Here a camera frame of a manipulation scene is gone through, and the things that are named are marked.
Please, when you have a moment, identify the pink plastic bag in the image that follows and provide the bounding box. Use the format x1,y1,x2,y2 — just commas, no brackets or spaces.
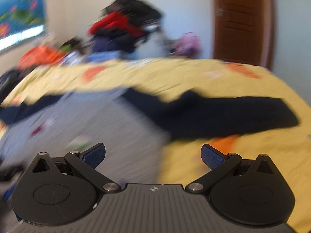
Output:
174,32,201,59

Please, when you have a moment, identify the yellow floral bed quilt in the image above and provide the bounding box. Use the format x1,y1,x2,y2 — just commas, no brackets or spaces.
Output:
3,59,310,232

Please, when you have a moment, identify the pile of dark red clothes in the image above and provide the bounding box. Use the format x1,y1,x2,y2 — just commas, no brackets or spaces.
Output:
87,0,162,54

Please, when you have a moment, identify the orange plastic bag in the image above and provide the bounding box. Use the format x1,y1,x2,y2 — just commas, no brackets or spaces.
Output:
17,45,66,70

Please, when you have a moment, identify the light blue folded blanket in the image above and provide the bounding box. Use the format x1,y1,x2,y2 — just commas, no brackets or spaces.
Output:
85,51,124,63

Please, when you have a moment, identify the grey navy knit sweater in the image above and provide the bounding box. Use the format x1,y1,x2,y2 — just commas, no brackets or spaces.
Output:
1,88,299,184

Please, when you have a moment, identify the dark floral garment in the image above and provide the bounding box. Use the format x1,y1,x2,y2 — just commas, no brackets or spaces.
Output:
0,69,27,102

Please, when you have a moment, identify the brown wooden door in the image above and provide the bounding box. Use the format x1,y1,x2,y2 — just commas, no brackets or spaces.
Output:
213,0,275,69

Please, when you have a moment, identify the lotus print window blind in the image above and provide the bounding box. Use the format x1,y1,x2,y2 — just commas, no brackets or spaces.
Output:
0,0,46,51

